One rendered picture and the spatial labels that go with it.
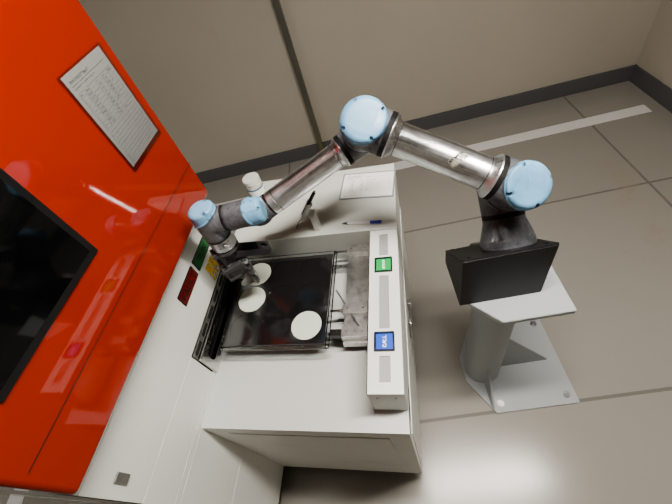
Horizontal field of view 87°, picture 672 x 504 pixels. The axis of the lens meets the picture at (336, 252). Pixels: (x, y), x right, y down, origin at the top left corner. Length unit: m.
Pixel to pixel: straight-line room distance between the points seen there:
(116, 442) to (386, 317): 0.71
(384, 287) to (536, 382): 1.12
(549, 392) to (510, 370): 0.18
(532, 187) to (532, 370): 1.24
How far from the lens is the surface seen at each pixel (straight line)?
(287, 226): 1.35
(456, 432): 1.92
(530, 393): 1.99
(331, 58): 2.99
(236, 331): 1.25
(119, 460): 1.04
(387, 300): 1.07
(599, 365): 2.15
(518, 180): 0.94
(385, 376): 0.98
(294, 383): 1.18
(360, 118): 0.90
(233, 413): 1.24
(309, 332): 1.14
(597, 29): 3.61
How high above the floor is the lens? 1.87
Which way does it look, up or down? 49 degrees down
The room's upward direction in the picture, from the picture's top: 20 degrees counter-clockwise
